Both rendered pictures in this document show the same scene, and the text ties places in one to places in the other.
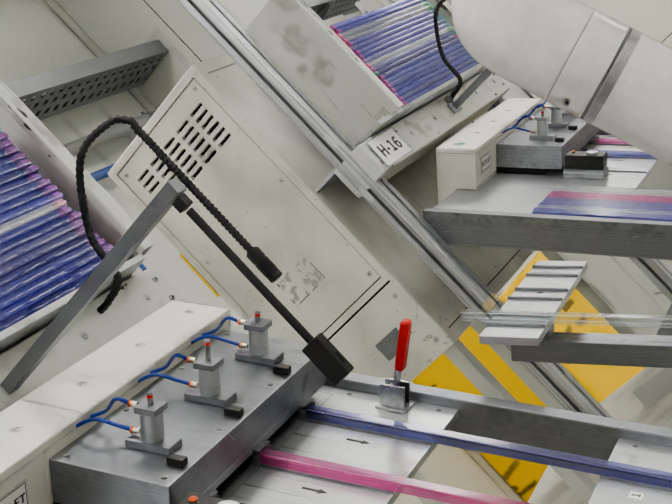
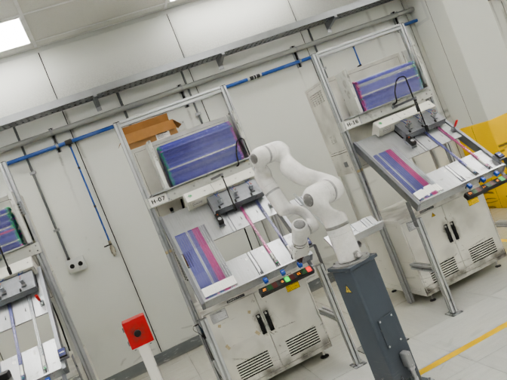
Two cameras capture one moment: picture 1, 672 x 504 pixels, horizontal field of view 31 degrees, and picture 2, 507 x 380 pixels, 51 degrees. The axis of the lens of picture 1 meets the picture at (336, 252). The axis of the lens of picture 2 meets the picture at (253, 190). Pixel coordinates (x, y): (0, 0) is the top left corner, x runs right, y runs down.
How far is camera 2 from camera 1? 247 cm
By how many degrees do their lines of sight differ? 45
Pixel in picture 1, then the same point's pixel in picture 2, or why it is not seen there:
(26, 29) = not seen: outside the picture
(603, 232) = (380, 170)
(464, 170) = (377, 131)
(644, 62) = (270, 196)
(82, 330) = (231, 170)
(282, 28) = (342, 79)
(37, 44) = not seen: outside the picture
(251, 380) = (245, 194)
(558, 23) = (262, 184)
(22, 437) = (204, 192)
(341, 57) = (351, 93)
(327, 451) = (250, 210)
